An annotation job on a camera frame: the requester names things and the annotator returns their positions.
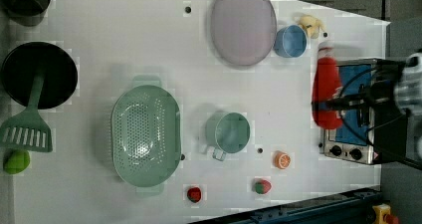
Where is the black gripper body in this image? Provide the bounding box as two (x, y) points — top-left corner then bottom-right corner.
(312, 81), (396, 112)

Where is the red plush ketchup bottle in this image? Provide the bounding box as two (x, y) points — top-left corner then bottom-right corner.
(312, 41), (342, 129)

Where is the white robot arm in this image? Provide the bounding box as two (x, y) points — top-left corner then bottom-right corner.
(312, 51), (421, 115)

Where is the green oval strainer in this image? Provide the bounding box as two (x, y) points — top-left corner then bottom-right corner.
(110, 75), (181, 193)

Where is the silver toaster oven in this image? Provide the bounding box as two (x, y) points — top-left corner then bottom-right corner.
(319, 58), (411, 166)

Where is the yellow plush toy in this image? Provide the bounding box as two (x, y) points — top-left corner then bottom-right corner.
(297, 15), (328, 39)

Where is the blue cup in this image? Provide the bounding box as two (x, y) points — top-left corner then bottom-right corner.
(274, 25), (308, 58)

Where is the orange slice toy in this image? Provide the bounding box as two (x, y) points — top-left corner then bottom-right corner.
(273, 151), (291, 169)

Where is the yellow red clamp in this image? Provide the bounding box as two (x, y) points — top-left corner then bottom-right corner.
(372, 204), (400, 224)

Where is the red green strawberry toy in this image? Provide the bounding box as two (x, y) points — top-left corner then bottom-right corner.
(254, 179), (272, 195)

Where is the green mug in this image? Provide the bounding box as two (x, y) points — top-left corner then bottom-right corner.
(200, 111), (251, 161)

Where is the lilac round plate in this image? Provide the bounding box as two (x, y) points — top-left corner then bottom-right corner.
(210, 0), (277, 66)

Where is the red toy fruit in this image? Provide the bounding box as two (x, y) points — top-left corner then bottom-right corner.
(187, 186), (202, 203)

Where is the green slotted spatula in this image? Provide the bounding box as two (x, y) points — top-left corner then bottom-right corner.
(0, 74), (53, 152)

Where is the black round pan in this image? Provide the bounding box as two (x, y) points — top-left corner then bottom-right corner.
(1, 42), (78, 110)

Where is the dark grey cup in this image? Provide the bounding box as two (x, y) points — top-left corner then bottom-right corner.
(1, 0), (51, 27)

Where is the green toy fruit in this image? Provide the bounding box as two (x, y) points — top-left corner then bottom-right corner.
(3, 150), (31, 174)

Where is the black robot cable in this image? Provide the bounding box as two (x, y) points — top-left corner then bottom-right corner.
(337, 59), (422, 170)

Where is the blue metal frame rail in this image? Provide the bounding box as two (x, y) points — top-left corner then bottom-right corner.
(191, 188), (382, 224)

